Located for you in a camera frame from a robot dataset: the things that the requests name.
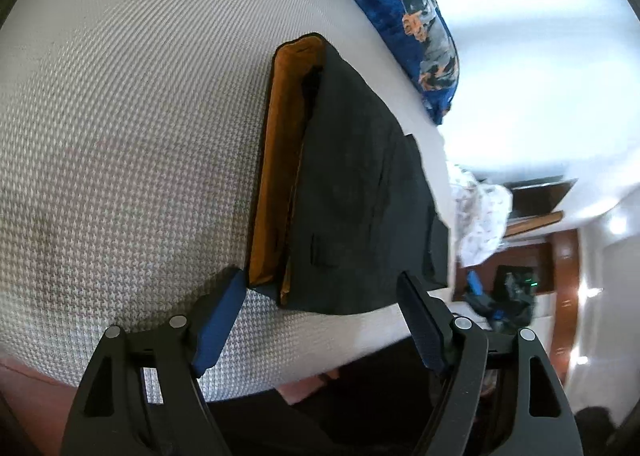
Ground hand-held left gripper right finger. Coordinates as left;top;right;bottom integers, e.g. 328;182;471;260
397;271;586;456

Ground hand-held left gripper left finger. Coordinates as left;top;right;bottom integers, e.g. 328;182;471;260
60;266;246;456

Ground blue dog-print blanket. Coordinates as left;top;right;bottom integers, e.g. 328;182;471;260
300;0;460;126

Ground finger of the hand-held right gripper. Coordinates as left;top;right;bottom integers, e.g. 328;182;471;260
462;270;493;313

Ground white dotted cloth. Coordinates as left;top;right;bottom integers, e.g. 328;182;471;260
446;161;513;269

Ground black pants with orange lining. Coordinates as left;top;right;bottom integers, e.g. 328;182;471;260
246;32;450;315

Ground brown wooden cabinet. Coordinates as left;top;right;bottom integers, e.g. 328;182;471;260
480;177;581;297

